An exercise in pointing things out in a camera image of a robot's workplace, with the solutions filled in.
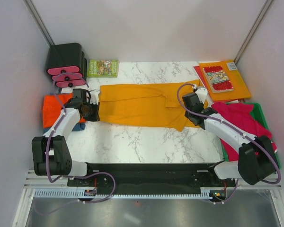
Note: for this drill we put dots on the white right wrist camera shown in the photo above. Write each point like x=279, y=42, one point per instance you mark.
x=201, y=92

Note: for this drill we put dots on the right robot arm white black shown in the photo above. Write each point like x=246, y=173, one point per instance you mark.
x=257, y=159

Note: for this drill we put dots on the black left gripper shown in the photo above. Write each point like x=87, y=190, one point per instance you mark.
x=95, y=117

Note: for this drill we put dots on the orange folder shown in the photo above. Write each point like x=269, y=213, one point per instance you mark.
x=240, y=90

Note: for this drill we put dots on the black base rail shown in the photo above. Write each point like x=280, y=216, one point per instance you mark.
x=170, y=178

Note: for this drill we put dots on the green treehouse book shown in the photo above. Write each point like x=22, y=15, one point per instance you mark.
x=103, y=68

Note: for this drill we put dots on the magenta t shirt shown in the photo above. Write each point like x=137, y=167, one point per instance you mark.
x=241, y=116

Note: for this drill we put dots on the folded orange t shirt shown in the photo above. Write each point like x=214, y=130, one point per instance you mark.
x=52, y=108

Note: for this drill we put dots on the folded blue t shirt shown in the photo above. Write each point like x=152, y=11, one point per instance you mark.
x=79, y=127

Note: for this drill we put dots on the red yellow comic book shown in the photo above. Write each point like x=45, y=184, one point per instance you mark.
x=217, y=79

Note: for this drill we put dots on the black pink mini drawer unit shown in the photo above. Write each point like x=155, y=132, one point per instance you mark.
x=66, y=65

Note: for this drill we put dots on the white slotted cable duct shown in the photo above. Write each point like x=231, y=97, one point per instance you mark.
x=88, y=194

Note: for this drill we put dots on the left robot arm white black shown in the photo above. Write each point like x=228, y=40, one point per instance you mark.
x=51, y=155

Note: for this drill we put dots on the yellow t shirt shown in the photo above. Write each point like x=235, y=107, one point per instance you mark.
x=145, y=105

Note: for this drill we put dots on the green plastic bin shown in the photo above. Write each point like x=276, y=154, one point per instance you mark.
x=262, y=113

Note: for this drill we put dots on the red folder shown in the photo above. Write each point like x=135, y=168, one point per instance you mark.
x=200, y=74

